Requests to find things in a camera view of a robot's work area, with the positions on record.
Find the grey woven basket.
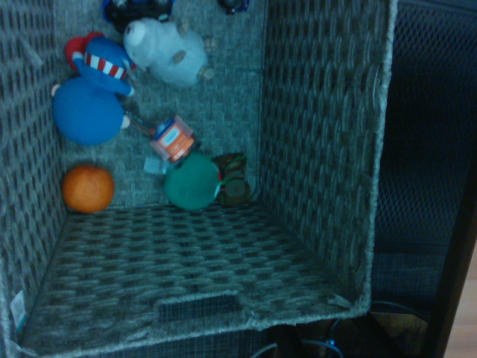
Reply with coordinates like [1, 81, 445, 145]
[0, 0, 398, 358]

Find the white sheep plush toy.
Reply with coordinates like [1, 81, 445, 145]
[122, 17, 215, 90]

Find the orange ball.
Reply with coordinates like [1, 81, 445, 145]
[61, 164, 116, 214]

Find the blue superhero plush toy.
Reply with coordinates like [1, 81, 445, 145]
[51, 31, 138, 147]

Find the brown plush toy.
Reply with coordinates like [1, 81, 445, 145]
[211, 152, 252, 209]

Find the black and orange toy vehicle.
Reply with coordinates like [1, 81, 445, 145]
[101, 0, 177, 35]

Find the small dark blue toy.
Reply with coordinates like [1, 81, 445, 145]
[217, 0, 251, 16]

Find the green round plush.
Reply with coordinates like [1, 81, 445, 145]
[143, 151, 221, 211]

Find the small robot toy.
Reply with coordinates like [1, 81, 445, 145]
[126, 113, 198, 164]

